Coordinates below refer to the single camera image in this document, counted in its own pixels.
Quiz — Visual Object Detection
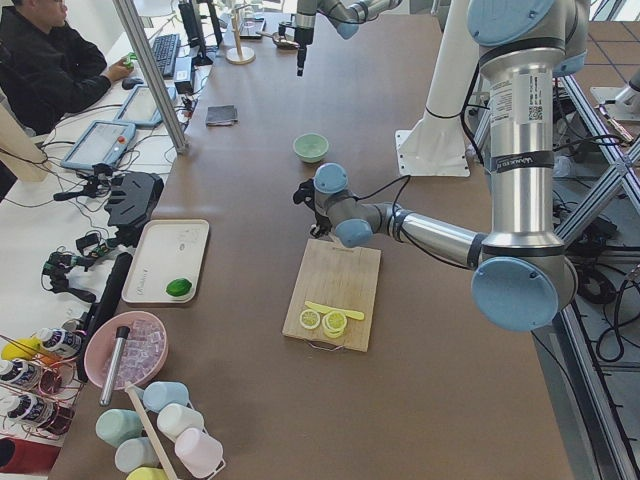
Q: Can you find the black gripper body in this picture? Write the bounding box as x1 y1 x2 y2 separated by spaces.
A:
292 179 332 238
278 21 314 76

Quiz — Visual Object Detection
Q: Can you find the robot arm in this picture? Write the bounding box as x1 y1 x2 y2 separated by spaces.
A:
293 1 589 331
279 0 401 77

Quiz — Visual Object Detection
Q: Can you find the light green bowl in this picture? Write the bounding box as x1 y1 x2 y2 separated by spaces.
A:
293 133 330 164

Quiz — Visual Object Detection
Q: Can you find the pink bowl with ice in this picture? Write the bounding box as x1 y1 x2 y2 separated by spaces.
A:
84 311 169 390

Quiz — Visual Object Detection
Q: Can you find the metal scoop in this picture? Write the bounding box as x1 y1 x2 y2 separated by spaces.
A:
258 31 299 50

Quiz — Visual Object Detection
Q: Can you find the wooden cup tree stand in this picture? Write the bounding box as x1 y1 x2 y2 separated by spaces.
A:
224 0 257 65

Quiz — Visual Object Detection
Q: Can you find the wooden cutting board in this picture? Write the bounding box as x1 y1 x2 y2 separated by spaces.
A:
282 239 381 352

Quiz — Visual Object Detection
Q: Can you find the grey folded cloth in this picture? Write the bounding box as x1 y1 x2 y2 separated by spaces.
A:
205 105 238 127

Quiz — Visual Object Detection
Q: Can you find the lower lemon slice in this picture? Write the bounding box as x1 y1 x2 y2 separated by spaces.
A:
299 309 322 330

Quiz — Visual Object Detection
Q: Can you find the lemon slice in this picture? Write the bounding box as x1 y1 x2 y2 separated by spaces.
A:
321 312 348 338
299 309 322 330

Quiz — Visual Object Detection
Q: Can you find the upper lemon slice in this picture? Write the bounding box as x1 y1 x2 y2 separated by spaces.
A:
321 312 348 338

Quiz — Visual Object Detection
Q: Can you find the yellow plastic knife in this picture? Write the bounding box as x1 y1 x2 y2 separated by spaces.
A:
304 300 365 321

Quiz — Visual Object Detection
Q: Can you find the black keyboard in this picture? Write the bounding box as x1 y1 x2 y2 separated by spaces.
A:
152 34 181 78

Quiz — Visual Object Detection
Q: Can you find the cream tray with bear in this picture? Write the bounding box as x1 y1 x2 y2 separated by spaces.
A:
121 219 210 305

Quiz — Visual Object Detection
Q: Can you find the green lime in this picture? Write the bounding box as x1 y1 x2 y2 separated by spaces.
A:
165 277 193 298

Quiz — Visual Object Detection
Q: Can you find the black stand base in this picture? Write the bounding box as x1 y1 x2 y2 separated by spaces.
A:
104 172 164 228

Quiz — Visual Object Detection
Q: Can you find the upper teach pendant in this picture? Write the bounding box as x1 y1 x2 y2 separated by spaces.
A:
114 84 162 129

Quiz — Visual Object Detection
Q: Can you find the teach pendant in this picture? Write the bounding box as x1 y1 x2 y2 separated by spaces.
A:
114 84 162 129
60 120 136 171

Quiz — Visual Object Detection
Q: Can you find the lower teach pendant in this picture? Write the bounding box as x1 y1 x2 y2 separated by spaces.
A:
60 120 136 171

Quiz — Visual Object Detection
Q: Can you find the metal muddler tube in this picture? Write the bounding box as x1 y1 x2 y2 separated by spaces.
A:
99 326 131 407

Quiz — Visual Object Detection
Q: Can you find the blue plastic cup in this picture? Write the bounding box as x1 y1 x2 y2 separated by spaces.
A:
143 381 189 413

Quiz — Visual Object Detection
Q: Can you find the seated person in black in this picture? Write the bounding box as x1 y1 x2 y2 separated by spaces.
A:
1 1 133 135

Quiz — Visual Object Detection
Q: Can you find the white plastic cup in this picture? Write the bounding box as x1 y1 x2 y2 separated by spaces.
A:
156 403 204 442

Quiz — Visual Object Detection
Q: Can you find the pink plastic cup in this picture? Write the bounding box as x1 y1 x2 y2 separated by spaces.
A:
174 427 224 479

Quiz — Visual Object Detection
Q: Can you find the green plastic cup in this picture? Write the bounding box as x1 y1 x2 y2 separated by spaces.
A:
95 409 143 448

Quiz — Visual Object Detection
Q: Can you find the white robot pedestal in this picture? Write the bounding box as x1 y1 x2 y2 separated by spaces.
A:
396 0 479 177

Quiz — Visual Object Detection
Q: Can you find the aluminium frame post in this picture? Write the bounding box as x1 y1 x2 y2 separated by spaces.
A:
112 0 188 155

